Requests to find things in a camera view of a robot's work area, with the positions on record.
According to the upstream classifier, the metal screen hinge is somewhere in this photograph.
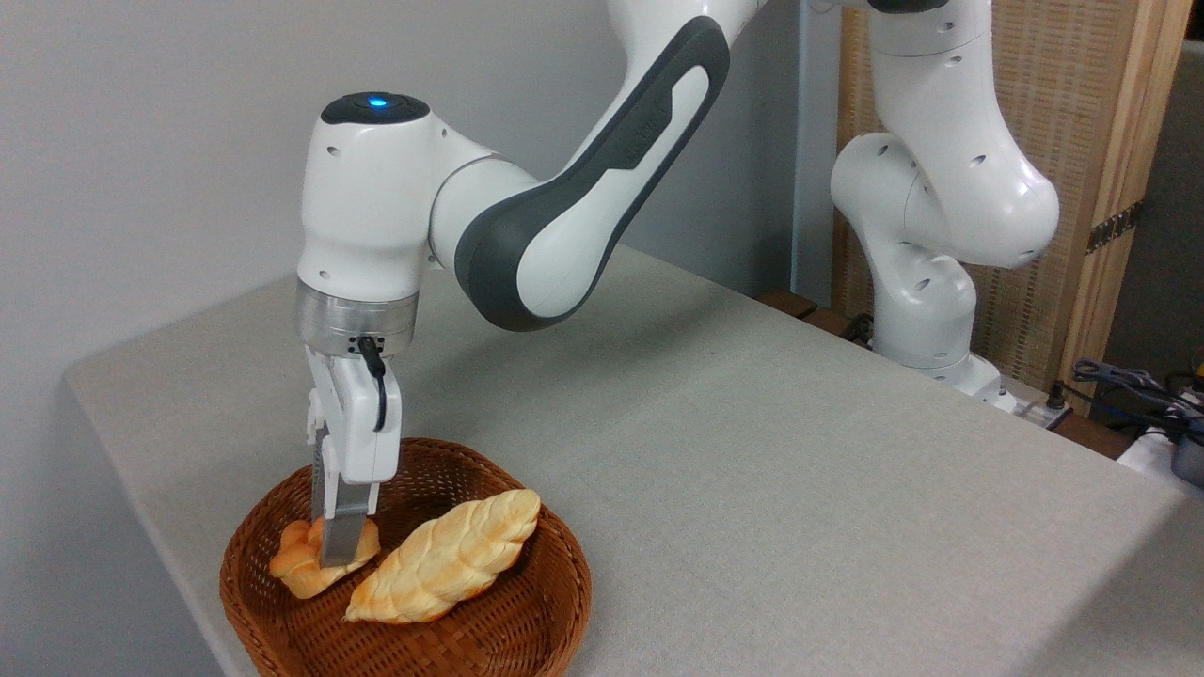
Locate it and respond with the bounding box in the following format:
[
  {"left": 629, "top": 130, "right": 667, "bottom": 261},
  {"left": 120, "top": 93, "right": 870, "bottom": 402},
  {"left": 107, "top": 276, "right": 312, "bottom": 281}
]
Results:
[{"left": 1086, "top": 199, "right": 1144, "bottom": 255}]

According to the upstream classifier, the long braided bread loaf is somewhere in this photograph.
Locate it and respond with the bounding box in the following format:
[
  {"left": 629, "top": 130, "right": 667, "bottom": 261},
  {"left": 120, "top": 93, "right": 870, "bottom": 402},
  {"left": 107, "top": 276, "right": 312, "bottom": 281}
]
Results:
[{"left": 342, "top": 488, "right": 543, "bottom": 625}]

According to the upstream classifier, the pale vertical wall trunking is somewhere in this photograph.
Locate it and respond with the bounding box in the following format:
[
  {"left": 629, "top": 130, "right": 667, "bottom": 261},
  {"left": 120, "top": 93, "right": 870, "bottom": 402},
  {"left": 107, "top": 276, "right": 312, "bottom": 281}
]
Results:
[{"left": 790, "top": 0, "right": 843, "bottom": 307}]

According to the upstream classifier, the brown wicker basket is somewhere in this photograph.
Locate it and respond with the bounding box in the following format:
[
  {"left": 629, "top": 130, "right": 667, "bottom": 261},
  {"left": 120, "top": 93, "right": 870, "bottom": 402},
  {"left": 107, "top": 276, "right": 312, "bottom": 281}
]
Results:
[{"left": 219, "top": 437, "right": 594, "bottom": 677}]

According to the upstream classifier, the bundle of dark cables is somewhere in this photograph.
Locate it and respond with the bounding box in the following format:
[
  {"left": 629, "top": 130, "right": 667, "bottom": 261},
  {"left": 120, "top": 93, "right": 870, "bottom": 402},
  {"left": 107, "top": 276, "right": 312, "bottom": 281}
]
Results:
[{"left": 1053, "top": 357, "right": 1204, "bottom": 445}]

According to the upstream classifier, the white device with grey part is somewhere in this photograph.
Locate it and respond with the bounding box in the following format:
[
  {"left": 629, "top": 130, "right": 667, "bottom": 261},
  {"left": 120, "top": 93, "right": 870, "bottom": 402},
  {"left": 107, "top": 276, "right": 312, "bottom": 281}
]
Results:
[{"left": 1117, "top": 428, "right": 1204, "bottom": 499}]

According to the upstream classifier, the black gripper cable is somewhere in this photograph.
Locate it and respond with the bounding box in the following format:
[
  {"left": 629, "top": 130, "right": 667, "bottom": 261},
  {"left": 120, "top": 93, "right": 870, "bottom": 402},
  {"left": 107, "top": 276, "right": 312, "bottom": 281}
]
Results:
[{"left": 357, "top": 337, "right": 388, "bottom": 433}]

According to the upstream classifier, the white box with plug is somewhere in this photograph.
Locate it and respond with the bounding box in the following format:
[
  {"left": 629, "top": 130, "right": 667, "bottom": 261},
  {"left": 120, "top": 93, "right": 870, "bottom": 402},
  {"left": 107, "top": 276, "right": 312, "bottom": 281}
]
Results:
[{"left": 997, "top": 376, "right": 1073, "bottom": 431}]

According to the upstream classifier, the grey tablecloth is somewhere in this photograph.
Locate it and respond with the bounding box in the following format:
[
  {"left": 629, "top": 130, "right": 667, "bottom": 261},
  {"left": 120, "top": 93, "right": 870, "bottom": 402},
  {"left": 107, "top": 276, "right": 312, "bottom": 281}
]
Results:
[{"left": 64, "top": 244, "right": 1204, "bottom": 677}]

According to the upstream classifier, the round orange bread roll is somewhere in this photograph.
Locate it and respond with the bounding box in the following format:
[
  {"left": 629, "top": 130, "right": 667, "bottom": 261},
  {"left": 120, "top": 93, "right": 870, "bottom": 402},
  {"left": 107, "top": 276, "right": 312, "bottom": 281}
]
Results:
[{"left": 269, "top": 515, "right": 382, "bottom": 601}]

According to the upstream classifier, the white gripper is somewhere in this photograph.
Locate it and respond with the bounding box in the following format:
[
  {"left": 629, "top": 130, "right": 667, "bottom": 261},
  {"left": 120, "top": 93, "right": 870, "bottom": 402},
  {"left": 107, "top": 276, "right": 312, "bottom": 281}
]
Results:
[{"left": 306, "top": 346, "right": 404, "bottom": 568}]

